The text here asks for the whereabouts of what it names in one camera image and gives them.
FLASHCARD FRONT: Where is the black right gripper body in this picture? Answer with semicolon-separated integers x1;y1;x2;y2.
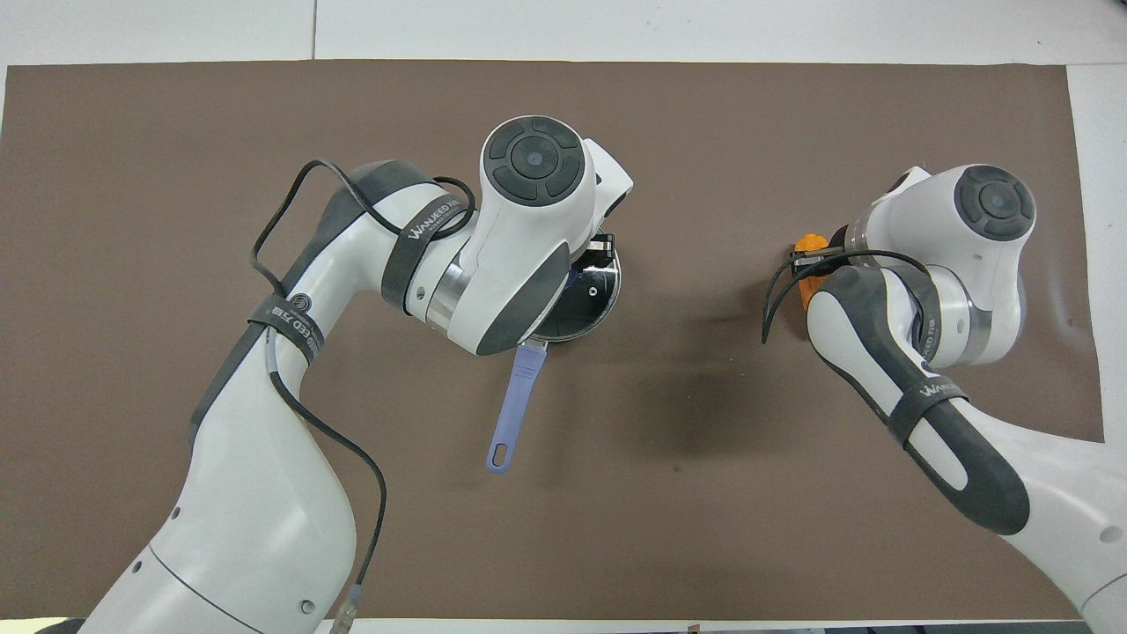
797;225;852;281

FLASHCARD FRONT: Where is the glass lid with blue knob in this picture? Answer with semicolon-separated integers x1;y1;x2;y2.
528;248;622;343

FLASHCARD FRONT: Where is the brown table mat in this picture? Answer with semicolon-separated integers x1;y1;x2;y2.
0;60;1106;622

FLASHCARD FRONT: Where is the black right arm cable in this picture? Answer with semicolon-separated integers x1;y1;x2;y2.
761;249;936;346

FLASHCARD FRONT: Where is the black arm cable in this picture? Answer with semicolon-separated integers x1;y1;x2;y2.
761;249;936;346
250;158;478;634

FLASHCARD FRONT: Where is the blue saucepan with long handle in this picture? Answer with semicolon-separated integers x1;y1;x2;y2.
486;247;622;475

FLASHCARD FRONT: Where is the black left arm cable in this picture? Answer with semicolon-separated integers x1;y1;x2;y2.
250;158;478;634

